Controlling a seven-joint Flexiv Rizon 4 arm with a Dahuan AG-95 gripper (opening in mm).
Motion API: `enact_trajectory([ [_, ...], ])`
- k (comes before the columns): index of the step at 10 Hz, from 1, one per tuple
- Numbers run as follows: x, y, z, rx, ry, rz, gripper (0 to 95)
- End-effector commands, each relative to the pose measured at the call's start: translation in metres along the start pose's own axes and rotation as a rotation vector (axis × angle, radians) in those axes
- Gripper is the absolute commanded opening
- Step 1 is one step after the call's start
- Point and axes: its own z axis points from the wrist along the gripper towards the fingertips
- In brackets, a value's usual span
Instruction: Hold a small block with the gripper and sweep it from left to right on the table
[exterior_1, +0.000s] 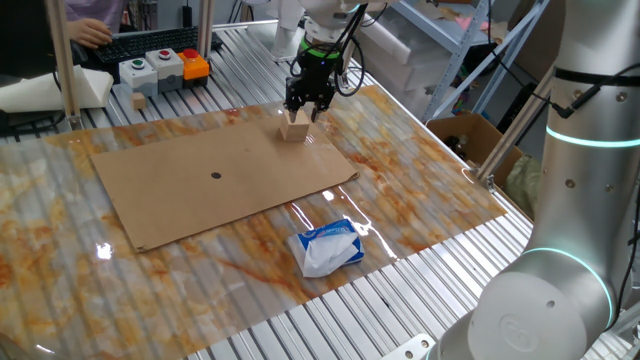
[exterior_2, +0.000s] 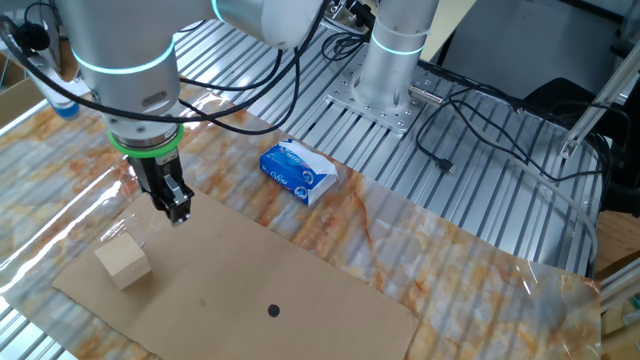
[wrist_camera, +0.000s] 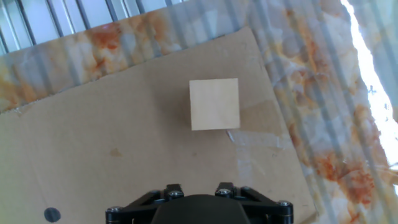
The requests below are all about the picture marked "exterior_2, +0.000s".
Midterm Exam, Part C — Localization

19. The blue white tissue pack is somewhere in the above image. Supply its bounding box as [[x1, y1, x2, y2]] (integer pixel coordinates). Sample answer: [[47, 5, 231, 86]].
[[258, 138, 339, 207]]

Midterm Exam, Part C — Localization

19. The open cardboard box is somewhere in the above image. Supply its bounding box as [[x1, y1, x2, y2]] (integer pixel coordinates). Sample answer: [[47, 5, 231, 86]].
[[0, 52, 46, 129]]

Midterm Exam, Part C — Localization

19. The aluminium frame post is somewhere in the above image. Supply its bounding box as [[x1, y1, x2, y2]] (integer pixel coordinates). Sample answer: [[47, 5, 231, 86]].
[[558, 47, 640, 160]]

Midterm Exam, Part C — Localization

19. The grey cable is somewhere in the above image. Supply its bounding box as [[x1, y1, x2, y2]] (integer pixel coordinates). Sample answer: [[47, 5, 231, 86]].
[[467, 124, 600, 264]]

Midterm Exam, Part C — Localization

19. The aluminium profile bar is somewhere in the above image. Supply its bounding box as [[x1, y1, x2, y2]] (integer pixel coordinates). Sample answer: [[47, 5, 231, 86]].
[[598, 272, 640, 314]]

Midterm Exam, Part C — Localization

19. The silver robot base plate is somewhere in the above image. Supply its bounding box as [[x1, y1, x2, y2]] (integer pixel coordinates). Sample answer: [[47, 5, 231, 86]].
[[324, 44, 432, 135]]

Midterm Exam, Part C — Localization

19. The brown cardboard sheet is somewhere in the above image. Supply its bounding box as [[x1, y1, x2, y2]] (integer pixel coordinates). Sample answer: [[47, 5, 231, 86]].
[[51, 173, 420, 360]]

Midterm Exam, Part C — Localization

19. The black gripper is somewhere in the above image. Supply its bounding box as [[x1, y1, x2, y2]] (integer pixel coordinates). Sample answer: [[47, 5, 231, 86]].
[[127, 152, 195, 225]]

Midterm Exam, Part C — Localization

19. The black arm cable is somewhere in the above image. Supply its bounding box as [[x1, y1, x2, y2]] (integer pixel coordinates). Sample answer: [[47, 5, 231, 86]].
[[0, 2, 331, 136]]

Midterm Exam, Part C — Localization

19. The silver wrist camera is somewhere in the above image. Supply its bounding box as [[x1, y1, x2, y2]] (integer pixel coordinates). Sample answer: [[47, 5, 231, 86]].
[[22, 49, 81, 121]]

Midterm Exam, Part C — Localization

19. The silver table edge rail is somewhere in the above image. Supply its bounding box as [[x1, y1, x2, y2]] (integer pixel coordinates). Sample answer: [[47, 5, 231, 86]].
[[0, 97, 51, 139]]

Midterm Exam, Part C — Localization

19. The green flange ring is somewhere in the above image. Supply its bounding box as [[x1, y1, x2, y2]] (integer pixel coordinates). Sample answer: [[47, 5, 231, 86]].
[[107, 124, 185, 159]]

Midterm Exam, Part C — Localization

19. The large light wooden block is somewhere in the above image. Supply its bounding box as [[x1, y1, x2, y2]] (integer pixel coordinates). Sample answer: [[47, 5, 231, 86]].
[[93, 231, 153, 291]]

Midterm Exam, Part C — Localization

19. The silver cable connector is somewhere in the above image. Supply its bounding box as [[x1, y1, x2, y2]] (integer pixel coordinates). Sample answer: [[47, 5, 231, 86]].
[[408, 83, 445, 106]]

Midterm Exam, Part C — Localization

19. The black cable with plug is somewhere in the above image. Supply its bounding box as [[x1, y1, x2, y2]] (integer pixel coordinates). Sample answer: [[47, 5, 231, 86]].
[[414, 88, 607, 184]]

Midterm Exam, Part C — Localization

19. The silver metal fixture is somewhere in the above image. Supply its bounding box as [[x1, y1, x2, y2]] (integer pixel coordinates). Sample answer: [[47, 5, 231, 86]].
[[319, 0, 376, 29]]

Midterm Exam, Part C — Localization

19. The coiled black cable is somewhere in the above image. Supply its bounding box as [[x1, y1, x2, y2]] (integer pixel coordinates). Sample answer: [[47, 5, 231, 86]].
[[321, 32, 370, 64]]

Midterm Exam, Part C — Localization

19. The marble pattern plastic sheet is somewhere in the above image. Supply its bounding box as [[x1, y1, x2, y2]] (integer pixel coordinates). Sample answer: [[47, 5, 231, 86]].
[[0, 49, 603, 360]]

